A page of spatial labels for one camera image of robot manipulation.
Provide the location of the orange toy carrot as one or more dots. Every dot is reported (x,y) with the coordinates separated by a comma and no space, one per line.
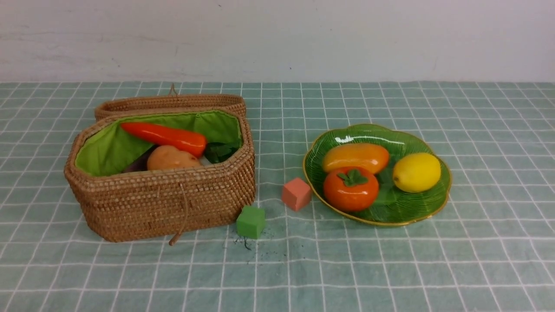
(183,140)

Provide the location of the orange toy persimmon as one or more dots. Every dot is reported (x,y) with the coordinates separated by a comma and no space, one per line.
(350,189)

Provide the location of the orange yellow toy mango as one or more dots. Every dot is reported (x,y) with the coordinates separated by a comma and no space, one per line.
(371,157)

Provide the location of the brown toy potato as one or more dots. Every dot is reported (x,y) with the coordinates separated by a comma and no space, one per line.
(169,157)

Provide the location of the yellow toy lemon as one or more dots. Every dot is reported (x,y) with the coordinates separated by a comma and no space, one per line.
(417,172)

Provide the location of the white toy radish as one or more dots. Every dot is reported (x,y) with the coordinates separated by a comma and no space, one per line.
(204,161)

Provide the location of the purple toy eggplant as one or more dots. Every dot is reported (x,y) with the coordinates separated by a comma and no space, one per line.
(140,164)

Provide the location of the salmon pink foam cube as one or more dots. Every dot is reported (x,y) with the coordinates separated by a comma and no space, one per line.
(296,194)

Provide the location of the green foam cube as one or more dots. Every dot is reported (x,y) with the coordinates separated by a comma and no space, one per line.
(251,222)

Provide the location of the woven rattan basket lid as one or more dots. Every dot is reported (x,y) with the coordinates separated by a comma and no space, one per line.
(228,102)

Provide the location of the green glass leaf plate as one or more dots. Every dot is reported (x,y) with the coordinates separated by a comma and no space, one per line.
(393,207)

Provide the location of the woven rattan basket green lining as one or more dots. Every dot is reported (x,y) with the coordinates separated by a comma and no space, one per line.
(128,206)

